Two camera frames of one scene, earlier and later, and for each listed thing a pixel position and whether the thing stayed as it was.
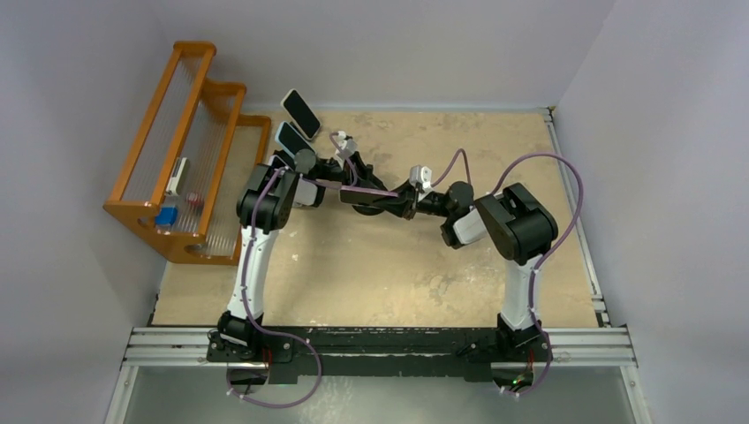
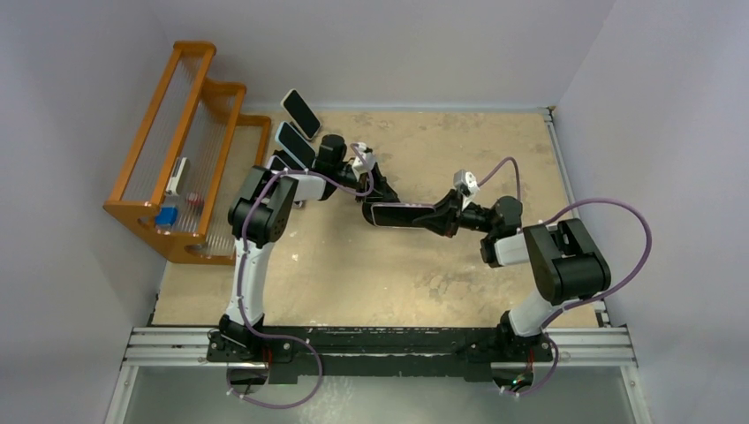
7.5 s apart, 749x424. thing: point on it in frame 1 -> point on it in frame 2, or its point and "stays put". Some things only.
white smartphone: x=300 y=113 stays put
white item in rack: x=176 y=176 stays put
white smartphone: x=276 y=162 stays put
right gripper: x=406 y=203 -> x=446 y=219
